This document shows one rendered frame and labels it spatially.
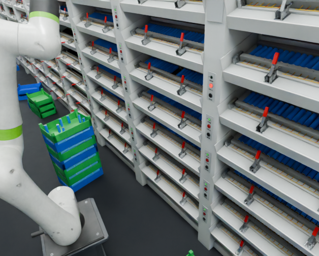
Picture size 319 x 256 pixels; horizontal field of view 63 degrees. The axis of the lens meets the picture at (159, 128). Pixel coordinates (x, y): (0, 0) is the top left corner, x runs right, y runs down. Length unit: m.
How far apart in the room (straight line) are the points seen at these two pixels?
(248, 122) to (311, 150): 0.23
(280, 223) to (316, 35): 0.73
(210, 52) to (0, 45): 0.69
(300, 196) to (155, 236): 1.01
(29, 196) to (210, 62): 0.82
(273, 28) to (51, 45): 0.68
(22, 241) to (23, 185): 1.03
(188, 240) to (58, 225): 0.86
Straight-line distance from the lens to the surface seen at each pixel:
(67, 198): 1.34
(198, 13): 1.04
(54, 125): 2.07
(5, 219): 2.23
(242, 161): 1.14
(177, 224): 1.83
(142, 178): 2.04
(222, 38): 0.97
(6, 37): 0.94
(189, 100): 1.20
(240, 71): 0.98
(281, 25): 0.85
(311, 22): 0.83
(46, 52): 0.93
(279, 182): 1.09
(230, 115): 1.08
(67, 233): 1.24
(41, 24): 0.95
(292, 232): 1.20
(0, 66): 0.97
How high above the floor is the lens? 1.46
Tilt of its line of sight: 32 degrees down
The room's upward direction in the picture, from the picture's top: 4 degrees counter-clockwise
